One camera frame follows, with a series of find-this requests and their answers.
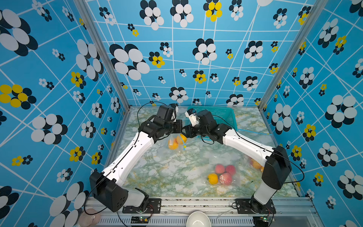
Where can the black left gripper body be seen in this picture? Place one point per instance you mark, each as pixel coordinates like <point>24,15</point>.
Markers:
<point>173,127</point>

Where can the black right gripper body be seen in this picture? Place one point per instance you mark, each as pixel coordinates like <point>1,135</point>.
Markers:
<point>197,130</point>

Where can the orange red peach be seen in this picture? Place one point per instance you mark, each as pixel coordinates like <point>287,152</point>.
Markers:
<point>172,144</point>

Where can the teal plastic basket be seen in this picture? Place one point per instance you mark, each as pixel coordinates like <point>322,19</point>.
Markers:
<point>225,119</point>

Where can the pink peach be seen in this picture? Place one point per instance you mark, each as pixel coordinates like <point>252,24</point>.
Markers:
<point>220,169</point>

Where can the yellow orange peach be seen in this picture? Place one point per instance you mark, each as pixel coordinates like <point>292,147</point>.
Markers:
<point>213,179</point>

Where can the clear zip-top bag blue zipper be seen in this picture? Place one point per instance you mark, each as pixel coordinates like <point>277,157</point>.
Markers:
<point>254,150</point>

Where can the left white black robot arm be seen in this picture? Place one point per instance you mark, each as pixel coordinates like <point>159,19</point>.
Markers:
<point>107,186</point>

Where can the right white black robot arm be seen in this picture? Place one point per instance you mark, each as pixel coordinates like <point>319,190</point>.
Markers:
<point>275,162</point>

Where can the white bowl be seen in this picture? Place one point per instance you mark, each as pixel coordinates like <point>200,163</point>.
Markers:
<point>198,219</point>

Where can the pink translucent object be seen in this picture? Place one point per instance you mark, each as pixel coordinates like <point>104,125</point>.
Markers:
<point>89,218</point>

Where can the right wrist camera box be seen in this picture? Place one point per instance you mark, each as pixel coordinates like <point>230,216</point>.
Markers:
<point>201,118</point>

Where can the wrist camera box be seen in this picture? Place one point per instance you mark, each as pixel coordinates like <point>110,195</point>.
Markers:
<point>201,118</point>
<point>168,112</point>

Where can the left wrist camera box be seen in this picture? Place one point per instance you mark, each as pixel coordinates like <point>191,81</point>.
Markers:
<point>168,112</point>

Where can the aluminium front rail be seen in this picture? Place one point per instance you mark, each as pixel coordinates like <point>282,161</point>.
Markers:
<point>222,212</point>

